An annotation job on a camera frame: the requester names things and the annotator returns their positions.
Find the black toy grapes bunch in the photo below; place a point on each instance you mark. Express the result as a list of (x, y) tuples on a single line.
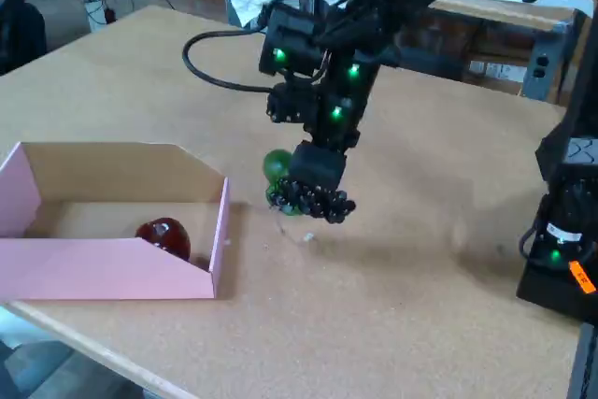
[(322, 205)]

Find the round green toy fruit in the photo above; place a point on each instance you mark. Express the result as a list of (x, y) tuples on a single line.
[(273, 163)]

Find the small white tape scrap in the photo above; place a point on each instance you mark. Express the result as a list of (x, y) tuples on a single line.
[(308, 236)]

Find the labelled cardboard box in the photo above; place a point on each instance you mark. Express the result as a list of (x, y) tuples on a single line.
[(495, 72)]

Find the red toy apple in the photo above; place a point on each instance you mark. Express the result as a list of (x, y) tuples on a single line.
[(163, 237)]

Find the pink cardboard bin box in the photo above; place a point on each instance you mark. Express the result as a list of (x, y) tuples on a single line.
[(93, 273)]

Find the orange label tag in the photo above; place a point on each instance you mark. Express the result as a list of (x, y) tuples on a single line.
[(581, 277)]

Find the small black camera box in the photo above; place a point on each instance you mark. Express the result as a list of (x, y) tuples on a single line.
[(292, 104)]

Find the grey metal post with outlets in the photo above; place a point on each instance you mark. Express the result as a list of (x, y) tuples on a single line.
[(550, 44)]

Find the black metal post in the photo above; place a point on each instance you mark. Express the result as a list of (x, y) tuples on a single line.
[(586, 366)]

